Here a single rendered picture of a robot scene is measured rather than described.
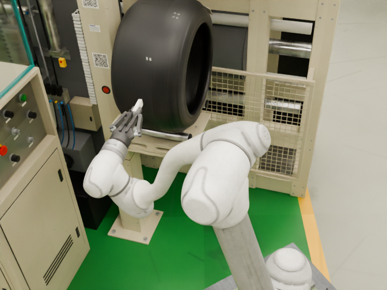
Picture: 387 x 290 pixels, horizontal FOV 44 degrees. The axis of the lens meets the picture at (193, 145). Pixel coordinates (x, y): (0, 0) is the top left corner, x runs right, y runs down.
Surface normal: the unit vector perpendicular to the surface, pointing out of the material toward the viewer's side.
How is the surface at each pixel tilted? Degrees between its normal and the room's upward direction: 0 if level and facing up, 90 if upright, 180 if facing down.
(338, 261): 0
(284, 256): 6
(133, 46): 47
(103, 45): 90
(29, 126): 90
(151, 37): 37
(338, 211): 0
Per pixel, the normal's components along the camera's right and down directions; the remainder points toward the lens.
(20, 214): 0.95, 0.18
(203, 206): -0.47, 0.56
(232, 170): 0.54, -0.41
